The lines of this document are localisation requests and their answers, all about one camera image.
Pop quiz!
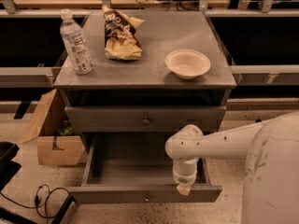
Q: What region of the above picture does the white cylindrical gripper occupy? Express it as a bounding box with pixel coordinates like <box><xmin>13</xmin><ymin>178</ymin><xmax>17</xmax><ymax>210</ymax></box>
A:
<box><xmin>173</xmin><ymin>159</ymin><xmax>198</xmax><ymax>196</ymax></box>

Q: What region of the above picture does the grey drawer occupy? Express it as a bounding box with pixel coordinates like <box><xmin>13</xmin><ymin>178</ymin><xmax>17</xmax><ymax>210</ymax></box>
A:
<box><xmin>70</xmin><ymin>133</ymin><xmax>222</xmax><ymax>203</ymax></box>
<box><xmin>64</xmin><ymin>106</ymin><xmax>226</xmax><ymax>133</ymax></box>

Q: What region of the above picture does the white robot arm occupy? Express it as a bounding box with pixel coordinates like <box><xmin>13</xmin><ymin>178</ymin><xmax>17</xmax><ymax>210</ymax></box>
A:
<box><xmin>165</xmin><ymin>112</ymin><xmax>299</xmax><ymax>224</ymax></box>

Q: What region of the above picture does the grey top drawer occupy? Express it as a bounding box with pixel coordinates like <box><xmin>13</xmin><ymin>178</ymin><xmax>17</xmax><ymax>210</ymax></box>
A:
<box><xmin>64</xmin><ymin>106</ymin><xmax>226</xmax><ymax>133</ymax></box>

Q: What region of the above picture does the grey drawer cabinet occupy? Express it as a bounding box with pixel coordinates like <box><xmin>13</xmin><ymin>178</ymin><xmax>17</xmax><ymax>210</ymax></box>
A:
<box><xmin>53</xmin><ymin>10</ymin><xmax>237</xmax><ymax>142</ymax></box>

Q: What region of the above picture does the black chair base leg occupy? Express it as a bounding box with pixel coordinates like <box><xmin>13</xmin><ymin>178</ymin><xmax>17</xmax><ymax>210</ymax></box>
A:
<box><xmin>51</xmin><ymin>194</ymin><xmax>75</xmax><ymax>224</ymax></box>

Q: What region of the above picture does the white paper bowl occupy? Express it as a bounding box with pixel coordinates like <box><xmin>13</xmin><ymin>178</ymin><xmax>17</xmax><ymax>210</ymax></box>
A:
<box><xmin>165</xmin><ymin>49</ymin><xmax>211</xmax><ymax>79</ymax></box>

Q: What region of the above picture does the brown cardboard box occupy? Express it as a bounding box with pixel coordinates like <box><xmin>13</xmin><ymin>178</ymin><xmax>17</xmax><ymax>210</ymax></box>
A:
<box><xmin>20</xmin><ymin>89</ymin><xmax>85</xmax><ymax>166</ymax></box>

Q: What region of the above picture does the crumpled chip bag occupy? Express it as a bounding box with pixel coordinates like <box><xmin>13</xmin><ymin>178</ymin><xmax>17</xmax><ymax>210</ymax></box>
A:
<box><xmin>102</xmin><ymin>6</ymin><xmax>144</xmax><ymax>61</ymax></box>

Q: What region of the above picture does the black bin at left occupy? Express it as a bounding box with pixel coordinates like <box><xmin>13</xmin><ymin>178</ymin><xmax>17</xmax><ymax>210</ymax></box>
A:
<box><xmin>0</xmin><ymin>142</ymin><xmax>21</xmax><ymax>190</ymax></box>

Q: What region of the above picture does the clear plastic water bottle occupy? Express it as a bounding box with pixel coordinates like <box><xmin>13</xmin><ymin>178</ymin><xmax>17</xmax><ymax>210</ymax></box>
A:
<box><xmin>60</xmin><ymin>9</ymin><xmax>93</xmax><ymax>75</ymax></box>

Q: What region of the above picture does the black cable on floor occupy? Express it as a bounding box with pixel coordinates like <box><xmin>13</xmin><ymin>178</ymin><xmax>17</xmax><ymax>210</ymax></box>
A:
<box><xmin>0</xmin><ymin>184</ymin><xmax>72</xmax><ymax>219</ymax></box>

